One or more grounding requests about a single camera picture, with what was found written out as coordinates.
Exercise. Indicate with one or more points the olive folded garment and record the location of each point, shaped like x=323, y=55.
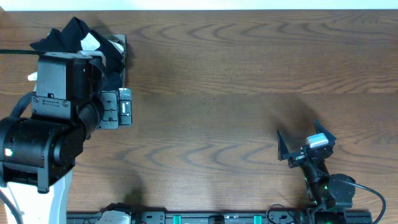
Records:
x=122, y=38

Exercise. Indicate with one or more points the black t-shirt with logo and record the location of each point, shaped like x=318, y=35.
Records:
x=76, y=36

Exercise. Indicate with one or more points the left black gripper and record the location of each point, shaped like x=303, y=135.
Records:
x=110, y=115

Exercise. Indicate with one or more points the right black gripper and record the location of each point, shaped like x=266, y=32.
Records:
x=296, y=158

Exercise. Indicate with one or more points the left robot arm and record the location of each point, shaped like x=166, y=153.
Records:
x=46, y=131

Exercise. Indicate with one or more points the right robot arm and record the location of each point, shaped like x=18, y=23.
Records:
x=329, y=192

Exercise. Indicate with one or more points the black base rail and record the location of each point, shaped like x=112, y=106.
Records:
x=119, y=213

